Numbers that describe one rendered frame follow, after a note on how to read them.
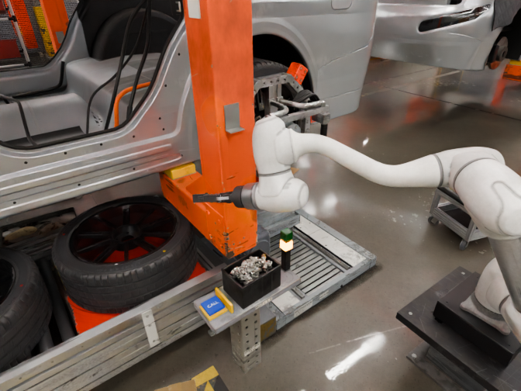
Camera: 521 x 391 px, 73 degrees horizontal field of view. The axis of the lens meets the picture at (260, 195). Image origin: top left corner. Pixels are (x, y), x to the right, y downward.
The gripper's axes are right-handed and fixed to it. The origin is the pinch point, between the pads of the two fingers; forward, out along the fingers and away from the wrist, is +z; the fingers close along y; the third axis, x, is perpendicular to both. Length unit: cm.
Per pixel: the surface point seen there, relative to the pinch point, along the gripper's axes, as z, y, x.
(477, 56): -84, 313, 107
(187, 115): 33, 31, 38
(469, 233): -77, 160, -38
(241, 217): -1.6, 21.6, -10.0
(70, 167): 58, -13, 16
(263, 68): 8, 64, 62
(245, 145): -12.1, 12.9, 18.1
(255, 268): -9.0, 18.4, -29.6
